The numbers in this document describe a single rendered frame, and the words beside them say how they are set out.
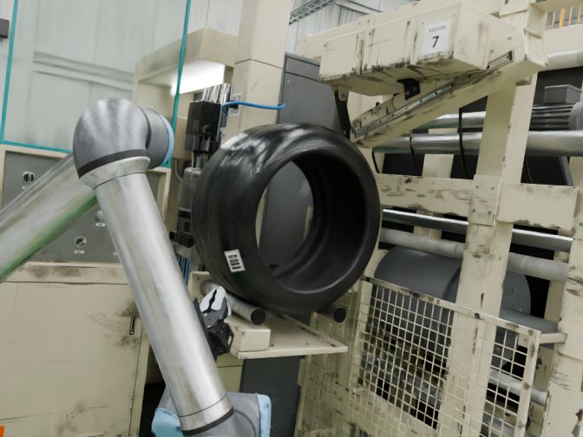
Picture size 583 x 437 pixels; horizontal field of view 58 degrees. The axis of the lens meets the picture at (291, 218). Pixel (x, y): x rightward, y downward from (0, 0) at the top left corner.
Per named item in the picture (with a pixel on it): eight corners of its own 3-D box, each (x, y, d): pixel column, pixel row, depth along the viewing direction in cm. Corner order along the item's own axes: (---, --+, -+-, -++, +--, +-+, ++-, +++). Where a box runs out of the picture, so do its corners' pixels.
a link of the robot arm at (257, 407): (262, 463, 91) (194, 456, 93) (275, 433, 103) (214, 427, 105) (264, 410, 91) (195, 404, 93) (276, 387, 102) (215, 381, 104)
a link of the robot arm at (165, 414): (203, 456, 98) (153, 450, 100) (219, 398, 108) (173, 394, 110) (193, 428, 93) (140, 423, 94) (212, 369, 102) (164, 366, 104)
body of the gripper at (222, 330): (207, 335, 123) (193, 379, 114) (191, 311, 118) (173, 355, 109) (236, 332, 120) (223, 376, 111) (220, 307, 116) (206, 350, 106)
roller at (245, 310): (201, 281, 168) (214, 280, 170) (200, 295, 168) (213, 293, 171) (252, 309, 139) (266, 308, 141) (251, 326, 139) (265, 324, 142)
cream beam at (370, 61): (315, 82, 183) (321, 40, 182) (370, 97, 197) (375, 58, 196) (452, 58, 132) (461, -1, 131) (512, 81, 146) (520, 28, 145)
